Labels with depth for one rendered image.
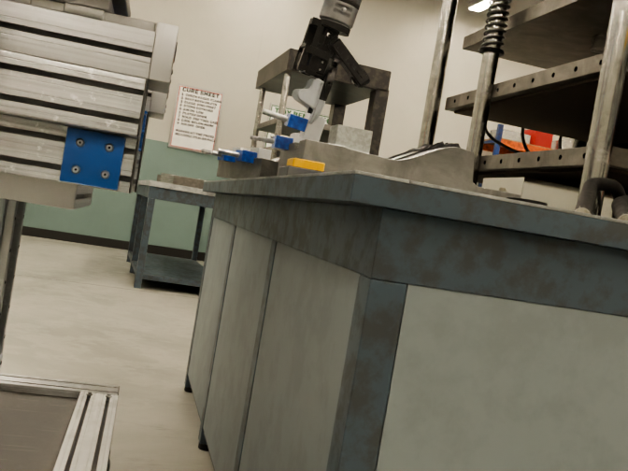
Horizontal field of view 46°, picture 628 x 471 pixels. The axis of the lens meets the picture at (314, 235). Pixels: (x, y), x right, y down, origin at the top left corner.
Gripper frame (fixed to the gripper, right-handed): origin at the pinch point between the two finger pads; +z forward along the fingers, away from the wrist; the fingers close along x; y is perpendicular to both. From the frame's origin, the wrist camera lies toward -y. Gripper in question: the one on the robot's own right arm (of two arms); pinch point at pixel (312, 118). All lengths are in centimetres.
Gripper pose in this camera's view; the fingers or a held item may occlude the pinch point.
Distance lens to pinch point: 160.7
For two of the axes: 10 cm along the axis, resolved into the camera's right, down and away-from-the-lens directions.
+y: -9.2, -2.9, -2.5
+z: -3.3, 9.4, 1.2
